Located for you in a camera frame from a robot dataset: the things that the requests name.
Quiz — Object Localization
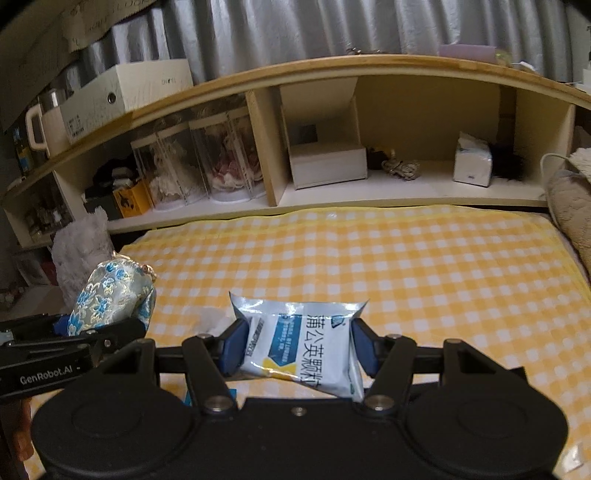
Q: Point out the white storage box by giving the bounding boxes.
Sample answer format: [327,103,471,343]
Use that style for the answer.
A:
[60,59,195,144]

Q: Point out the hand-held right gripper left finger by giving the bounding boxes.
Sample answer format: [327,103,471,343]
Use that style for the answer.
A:
[69,319,250,413]

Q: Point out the blue yellow label bottle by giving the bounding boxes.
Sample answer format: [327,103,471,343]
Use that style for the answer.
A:
[14,124,35,178]

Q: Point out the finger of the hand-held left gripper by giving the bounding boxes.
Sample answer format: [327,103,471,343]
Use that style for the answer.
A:
[90,318,146,367]
[0,315,88,344]

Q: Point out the cardboard panel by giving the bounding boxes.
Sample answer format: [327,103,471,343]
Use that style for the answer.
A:
[279,76,361,148]

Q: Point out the quilted beige blanket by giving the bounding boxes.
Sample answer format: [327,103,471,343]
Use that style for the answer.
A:
[547,168,591,282]

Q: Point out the cream kettle with handle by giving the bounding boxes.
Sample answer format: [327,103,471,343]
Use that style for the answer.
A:
[25,104,70,158]

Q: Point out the yellow black carton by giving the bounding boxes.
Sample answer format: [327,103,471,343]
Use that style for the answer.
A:
[113,178,153,219]

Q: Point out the black fuzzy item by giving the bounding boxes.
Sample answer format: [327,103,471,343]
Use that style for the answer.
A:
[492,143,525,181]

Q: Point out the white dress doll cylinder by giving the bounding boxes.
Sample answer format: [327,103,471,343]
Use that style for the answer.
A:
[131,121,208,212]

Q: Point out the yellow checked sheet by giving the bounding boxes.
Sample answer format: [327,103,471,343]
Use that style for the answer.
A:
[23,203,591,480]

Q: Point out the fluffy beige blanket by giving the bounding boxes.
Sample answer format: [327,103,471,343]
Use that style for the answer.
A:
[568,148,591,181]

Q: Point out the silver curtain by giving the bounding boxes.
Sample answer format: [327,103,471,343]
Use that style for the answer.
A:
[69,0,591,88]

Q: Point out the beige printed curtain valance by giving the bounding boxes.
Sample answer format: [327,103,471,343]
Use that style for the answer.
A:
[0,0,153,130]

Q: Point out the small white box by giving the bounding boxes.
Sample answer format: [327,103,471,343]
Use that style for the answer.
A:
[288,143,369,190]

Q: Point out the wooden shelf unit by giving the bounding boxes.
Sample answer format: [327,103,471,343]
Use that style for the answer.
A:
[0,54,591,250]

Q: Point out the red dress doll cylinder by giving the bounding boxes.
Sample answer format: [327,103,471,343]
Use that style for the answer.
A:
[189,107,267,203]

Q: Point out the blue floral brocade pouch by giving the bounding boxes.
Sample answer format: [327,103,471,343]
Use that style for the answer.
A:
[67,259,158,337]

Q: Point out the rope bundle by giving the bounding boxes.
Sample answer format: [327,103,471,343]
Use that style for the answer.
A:
[381,157,421,180]

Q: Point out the black cloth pile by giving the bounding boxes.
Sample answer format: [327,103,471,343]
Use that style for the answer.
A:
[85,157,139,204]

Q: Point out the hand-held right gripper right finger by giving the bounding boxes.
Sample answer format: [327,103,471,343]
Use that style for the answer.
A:
[351,320,527,413]

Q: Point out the white tissue pack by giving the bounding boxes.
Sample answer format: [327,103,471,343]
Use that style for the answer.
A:
[453,131,493,188]

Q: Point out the grey fluffy pillow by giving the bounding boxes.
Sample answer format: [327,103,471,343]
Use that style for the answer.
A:
[51,209,114,312]

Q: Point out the row of small figurines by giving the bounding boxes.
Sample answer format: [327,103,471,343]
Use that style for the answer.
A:
[25,203,70,241]

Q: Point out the purple flat box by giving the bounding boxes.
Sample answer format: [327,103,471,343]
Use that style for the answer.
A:
[438,44,497,61]

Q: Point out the steel tumbler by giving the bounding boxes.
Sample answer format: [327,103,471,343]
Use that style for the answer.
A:
[39,88,77,112]

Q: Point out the white blue sachet packet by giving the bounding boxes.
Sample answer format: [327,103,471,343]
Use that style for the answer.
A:
[229,291,371,400]

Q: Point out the white charging cable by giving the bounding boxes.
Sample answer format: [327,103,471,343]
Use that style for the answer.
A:
[540,154,583,199]

